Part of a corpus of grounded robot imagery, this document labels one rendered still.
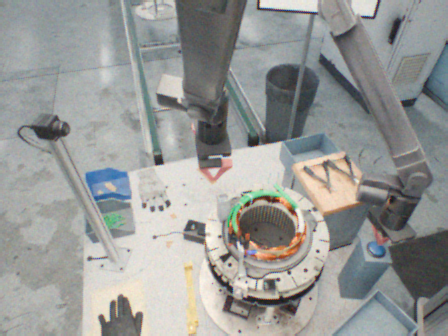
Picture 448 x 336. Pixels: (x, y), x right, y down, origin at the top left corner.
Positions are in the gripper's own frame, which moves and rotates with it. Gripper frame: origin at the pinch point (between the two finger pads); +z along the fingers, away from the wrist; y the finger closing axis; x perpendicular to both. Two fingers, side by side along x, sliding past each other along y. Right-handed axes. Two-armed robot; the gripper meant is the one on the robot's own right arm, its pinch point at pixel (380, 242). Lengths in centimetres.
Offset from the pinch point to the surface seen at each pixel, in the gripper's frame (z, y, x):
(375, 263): 5.2, 2.9, -1.8
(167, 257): 27, -29, -56
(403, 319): 3.7, 17.5, -4.9
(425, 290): 107, -15, 76
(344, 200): 0.0, -15.3, -1.6
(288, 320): 27.0, 2.9, -24.3
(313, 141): 1.8, -44.2, 3.4
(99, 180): 22, -70, -78
